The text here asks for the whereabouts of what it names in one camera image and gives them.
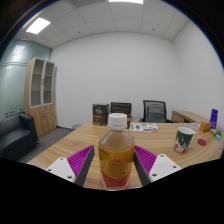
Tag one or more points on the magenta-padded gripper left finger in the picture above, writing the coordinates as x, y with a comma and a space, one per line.
79, 160

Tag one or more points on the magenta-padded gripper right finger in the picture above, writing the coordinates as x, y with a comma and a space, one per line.
148, 161

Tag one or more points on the yellow tea drink bottle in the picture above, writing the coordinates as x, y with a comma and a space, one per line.
116, 156

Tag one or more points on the white printed leaflet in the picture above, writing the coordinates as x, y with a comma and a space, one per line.
143, 127

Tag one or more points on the green and white mug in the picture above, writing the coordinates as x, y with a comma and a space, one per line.
181, 140

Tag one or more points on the mesh-back office chair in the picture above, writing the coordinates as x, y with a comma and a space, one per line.
155, 111

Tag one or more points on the flat round red coaster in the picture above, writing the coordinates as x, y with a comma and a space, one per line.
201, 142

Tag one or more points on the wooden side desk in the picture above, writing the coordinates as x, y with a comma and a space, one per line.
186, 116

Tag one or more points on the black striped box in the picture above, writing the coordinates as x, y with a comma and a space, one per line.
120, 107

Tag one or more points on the wooden shelf cabinet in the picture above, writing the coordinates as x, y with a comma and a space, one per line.
41, 113

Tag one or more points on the orange-brown box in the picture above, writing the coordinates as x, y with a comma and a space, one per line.
204, 127

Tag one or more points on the black leather sofa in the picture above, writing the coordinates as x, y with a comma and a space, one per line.
15, 136

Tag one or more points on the tan labelled box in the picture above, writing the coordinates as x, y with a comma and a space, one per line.
213, 132

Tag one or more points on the small blue box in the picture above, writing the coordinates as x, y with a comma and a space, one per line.
217, 137

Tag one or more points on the purple standing card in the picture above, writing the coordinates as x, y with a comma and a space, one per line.
214, 118

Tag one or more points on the small ceiling light panel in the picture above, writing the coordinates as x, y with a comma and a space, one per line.
38, 25

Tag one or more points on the large ceiling light panel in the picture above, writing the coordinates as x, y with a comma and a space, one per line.
126, 1

